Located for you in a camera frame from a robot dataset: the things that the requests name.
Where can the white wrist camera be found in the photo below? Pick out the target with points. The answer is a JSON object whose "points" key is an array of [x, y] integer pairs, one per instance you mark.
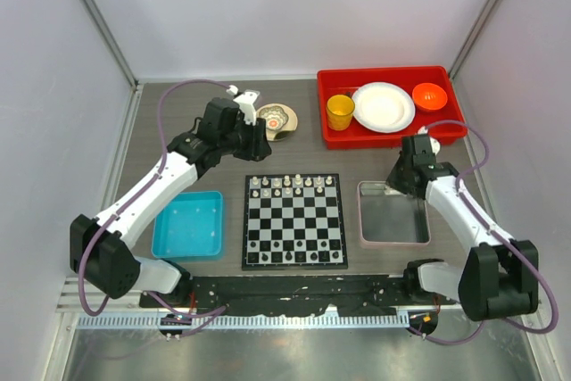
{"points": [[435, 144], [247, 101]]}

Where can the blue plastic tray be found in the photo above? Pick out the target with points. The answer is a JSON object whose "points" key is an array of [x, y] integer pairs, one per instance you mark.
{"points": [[190, 228]]}

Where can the patterned small bowl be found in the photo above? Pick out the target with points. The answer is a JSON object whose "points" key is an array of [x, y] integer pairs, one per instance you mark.
{"points": [[274, 115]]}

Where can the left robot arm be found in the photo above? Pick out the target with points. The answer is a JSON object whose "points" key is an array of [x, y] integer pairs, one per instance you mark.
{"points": [[101, 247]]}

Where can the orange plastic bowl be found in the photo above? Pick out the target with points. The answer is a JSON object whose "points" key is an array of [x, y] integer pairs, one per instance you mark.
{"points": [[429, 97]]}

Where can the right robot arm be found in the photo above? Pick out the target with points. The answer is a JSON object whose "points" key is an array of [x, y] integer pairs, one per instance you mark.
{"points": [[497, 279]]}

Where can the yellow plastic cup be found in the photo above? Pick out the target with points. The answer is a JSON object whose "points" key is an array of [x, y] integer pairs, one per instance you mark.
{"points": [[339, 110]]}

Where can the beige saucer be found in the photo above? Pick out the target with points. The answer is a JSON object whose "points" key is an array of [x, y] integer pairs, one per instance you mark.
{"points": [[289, 128]]}

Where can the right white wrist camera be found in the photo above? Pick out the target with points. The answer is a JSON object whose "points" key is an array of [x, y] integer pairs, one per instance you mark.
{"points": [[435, 144]]}

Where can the white paper plate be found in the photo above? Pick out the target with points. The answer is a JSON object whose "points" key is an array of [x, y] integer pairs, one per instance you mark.
{"points": [[383, 107]]}

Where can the silver metal tray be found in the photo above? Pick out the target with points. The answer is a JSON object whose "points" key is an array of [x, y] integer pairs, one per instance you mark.
{"points": [[390, 218]]}

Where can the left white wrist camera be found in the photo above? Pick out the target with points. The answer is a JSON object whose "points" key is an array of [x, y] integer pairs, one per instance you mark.
{"points": [[247, 101]]}

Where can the red plastic bin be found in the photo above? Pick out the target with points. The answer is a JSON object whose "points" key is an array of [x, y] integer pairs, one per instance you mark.
{"points": [[347, 81]]}

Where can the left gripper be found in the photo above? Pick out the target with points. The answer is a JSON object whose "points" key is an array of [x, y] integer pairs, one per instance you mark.
{"points": [[258, 148]]}

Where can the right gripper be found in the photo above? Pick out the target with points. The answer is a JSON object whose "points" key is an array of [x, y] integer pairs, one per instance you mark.
{"points": [[393, 179]]}

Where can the black white chess board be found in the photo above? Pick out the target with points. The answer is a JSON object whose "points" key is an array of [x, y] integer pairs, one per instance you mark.
{"points": [[287, 219]]}

